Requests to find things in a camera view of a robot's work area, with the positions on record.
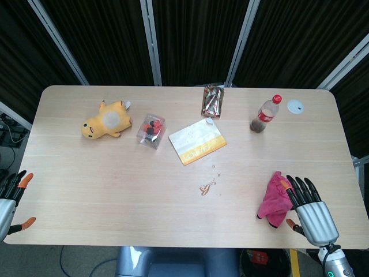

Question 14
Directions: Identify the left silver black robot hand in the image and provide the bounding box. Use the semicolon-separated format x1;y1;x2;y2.
0;170;37;243

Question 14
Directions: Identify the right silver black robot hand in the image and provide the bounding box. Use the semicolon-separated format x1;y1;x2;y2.
278;174;340;247

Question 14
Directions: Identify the pink cloth with black trim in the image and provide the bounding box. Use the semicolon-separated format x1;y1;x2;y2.
256;171;293;229

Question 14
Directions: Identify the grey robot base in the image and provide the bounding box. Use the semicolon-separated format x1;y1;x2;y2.
116;246;240;277

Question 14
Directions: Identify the black bin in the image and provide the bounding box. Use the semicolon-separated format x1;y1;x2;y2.
240;248;292;277

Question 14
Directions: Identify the red packet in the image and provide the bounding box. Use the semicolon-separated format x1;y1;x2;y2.
250;250;269;265

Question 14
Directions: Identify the black power strip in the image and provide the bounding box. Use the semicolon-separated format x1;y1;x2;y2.
0;114;29;149

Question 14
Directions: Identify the black curtain panel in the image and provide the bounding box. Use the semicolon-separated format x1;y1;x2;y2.
0;0;82;122
152;0;249;87
232;0;369;89
331;68;369;159
40;0;153;86

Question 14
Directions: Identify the white round lid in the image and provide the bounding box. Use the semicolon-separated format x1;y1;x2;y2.
287;99;304;115

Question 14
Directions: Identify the cola bottle with red cap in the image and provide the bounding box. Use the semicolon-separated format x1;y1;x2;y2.
249;93;283;134

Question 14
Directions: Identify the yellow plush toy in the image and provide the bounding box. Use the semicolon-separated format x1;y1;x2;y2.
81;99;134;140

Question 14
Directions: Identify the white yellow Lexicon notebook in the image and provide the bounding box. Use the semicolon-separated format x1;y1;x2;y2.
168;117;228;167

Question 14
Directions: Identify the shiny foil snack packet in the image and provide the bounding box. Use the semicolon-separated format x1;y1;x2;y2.
201;84;225;119

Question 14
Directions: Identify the clear bag of candies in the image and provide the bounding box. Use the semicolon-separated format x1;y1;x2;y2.
136;113;167;150

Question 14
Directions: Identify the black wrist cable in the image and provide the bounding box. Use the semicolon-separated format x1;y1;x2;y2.
322;244;341;274

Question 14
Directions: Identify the white low frame rail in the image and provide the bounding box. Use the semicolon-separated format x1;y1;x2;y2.
0;100;32;130
352;155;369;174

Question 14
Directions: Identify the grey partition post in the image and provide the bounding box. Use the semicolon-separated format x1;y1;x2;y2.
224;0;261;87
140;0;163;87
28;0;89;86
316;34;369;90

